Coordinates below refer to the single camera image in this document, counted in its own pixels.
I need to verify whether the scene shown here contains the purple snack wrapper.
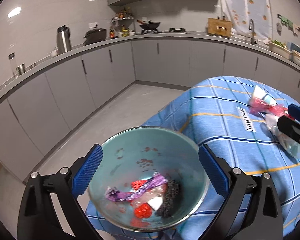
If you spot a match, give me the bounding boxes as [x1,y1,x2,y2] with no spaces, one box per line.
[105,172,168,202]

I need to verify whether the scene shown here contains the pale blue board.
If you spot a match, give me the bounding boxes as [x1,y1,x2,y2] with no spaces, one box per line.
[287,41,300,53]

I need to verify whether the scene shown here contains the grey base cabinets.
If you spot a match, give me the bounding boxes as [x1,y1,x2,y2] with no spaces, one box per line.
[0,32,300,183]

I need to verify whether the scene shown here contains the black foam net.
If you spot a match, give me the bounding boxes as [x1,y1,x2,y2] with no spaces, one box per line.
[156,179,182,218]

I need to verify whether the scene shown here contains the teal metal bucket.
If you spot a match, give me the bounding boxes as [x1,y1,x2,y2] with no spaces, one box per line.
[87,127,210,232]

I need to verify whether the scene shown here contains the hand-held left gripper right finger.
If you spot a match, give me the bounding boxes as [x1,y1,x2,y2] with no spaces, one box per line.
[198,144,283,240]

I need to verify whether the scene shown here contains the spice rack with bottles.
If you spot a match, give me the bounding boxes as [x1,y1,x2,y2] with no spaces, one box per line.
[109,7,135,39]

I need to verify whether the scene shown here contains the green hanging cloth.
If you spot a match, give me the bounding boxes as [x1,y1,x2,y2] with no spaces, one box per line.
[277,14,294,28]

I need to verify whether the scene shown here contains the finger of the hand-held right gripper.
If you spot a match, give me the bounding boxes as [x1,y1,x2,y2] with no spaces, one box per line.
[287,104,300,123]
[277,116,300,145]

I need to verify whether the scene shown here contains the steel thermos jug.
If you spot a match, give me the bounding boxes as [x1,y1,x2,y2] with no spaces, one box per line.
[56,25,72,53]

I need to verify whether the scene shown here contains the tall glass jar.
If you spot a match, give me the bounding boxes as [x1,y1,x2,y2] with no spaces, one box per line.
[8,52,18,78]

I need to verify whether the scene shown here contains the black wok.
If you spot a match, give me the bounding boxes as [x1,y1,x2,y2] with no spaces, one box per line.
[137,19,161,30]

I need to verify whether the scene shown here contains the white curtain with orange print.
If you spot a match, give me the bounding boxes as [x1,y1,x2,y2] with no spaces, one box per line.
[218,0,272,34]

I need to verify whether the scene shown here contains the blue plaid blanket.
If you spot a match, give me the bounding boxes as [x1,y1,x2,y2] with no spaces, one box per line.
[86,76,300,240]

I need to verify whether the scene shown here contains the white basin with vegetables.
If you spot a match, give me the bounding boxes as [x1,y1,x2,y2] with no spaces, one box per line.
[268,39,292,57]

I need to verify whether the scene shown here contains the dark kitchen faucet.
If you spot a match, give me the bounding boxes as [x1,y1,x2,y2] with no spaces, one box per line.
[249,19,258,45]

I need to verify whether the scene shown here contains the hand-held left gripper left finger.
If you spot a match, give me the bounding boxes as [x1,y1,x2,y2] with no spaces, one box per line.
[17,144,103,240]

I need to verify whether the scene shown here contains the black rice cooker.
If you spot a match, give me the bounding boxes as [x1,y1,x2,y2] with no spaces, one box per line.
[84,28,107,45]

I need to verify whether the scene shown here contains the clear plastic bag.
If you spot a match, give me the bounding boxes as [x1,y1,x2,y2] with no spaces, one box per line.
[264,114,300,158]

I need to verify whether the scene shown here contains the gas stove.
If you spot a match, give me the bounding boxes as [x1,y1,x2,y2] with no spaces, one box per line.
[140,27,188,34]

